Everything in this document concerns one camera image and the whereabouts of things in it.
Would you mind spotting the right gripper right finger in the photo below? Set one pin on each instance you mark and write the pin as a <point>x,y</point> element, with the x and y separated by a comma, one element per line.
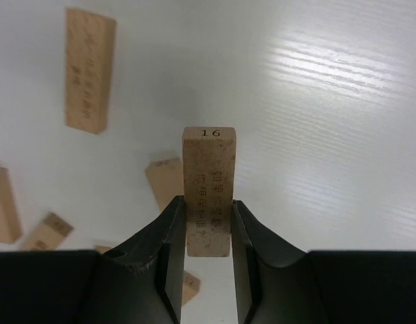
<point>276,282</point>

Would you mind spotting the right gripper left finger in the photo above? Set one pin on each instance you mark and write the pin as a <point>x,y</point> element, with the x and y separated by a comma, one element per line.
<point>138,281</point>

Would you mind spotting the wood block two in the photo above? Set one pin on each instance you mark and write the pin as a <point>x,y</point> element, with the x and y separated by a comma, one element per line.
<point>209,158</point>

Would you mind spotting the wood block one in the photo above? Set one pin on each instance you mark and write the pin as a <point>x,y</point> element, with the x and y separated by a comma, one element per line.
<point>90,43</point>

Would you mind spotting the wood block seven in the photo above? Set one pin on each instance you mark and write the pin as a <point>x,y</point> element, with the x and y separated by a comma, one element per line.
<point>102,249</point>

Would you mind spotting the wood block four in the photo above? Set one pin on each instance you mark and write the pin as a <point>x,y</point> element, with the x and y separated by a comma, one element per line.
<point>190,288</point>

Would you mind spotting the wood block five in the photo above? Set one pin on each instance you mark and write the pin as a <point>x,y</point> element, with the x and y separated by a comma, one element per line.
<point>50,233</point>

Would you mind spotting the wood block three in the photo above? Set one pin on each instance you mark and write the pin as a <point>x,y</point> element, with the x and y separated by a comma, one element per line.
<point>166,180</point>

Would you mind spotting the wood block six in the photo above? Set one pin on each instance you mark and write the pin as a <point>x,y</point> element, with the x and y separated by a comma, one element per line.
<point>10,228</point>

